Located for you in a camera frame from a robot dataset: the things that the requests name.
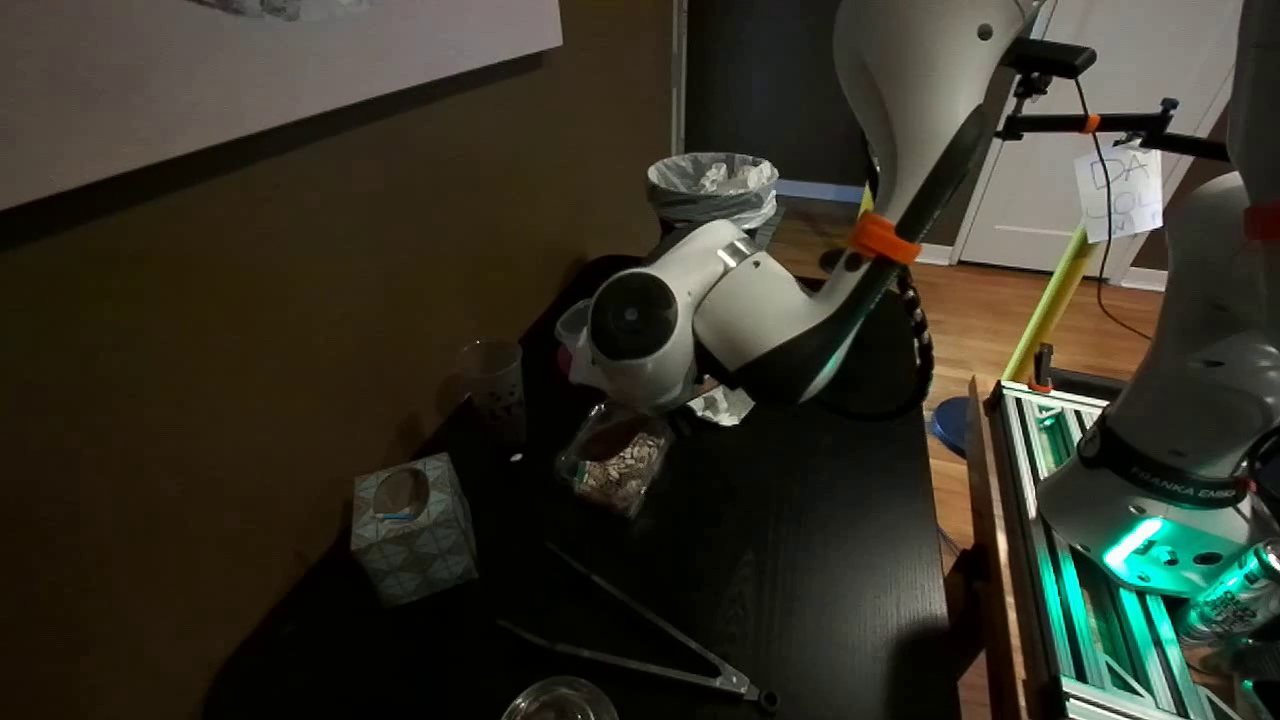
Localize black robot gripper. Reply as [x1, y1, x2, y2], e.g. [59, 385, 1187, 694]
[590, 393, 681, 448]

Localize rectangular clear food container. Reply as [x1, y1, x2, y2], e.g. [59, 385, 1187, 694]
[555, 404, 681, 522]

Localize crumpled white napkin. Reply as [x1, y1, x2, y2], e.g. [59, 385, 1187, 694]
[684, 379, 760, 431]

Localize clear glass cup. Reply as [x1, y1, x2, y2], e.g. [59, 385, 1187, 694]
[454, 335, 529, 453]

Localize metal tongs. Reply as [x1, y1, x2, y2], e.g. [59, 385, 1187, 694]
[498, 535, 772, 710]

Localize patterned tissue box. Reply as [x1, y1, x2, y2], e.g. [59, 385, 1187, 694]
[349, 453, 479, 608]

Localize trash bin with white bag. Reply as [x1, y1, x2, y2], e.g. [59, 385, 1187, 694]
[646, 150, 786, 258]

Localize small glass bowl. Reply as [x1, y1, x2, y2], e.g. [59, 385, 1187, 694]
[500, 671, 622, 720]

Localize blue round floor object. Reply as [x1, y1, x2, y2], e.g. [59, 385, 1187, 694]
[927, 398, 984, 456]

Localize wooden side board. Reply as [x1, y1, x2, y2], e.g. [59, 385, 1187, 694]
[970, 377, 1034, 720]

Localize yellow green angled bar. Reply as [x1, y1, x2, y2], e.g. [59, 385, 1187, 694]
[1000, 229, 1105, 393]

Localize white panel door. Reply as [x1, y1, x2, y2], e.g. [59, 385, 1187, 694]
[958, 0, 1257, 275]

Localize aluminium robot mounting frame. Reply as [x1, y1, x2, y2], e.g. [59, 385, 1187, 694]
[991, 377, 1280, 720]

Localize thin orange cable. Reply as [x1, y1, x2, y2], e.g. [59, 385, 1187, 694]
[1068, 75, 1170, 352]

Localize white wall board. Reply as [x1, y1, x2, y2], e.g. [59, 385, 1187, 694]
[0, 0, 570, 216]

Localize black camera on mount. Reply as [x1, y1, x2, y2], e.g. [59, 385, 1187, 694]
[991, 35, 1238, 169]

